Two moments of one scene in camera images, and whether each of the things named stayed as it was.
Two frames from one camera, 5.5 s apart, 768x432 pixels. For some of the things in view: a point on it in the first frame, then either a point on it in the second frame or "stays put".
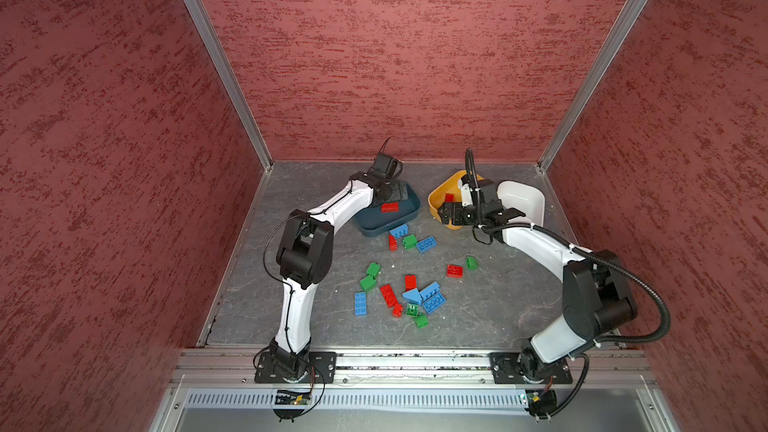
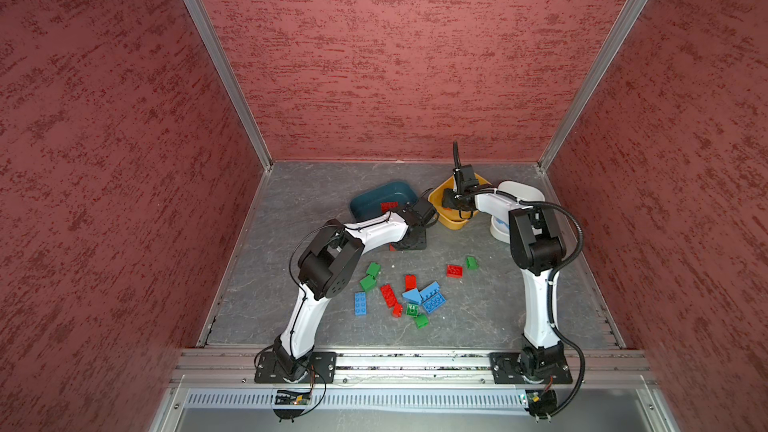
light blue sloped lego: x=413 y=296 stays put
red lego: x=390 y=207 stays put
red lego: x=454 y=271 stays put
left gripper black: x=395 y=195 → x=420 y=245
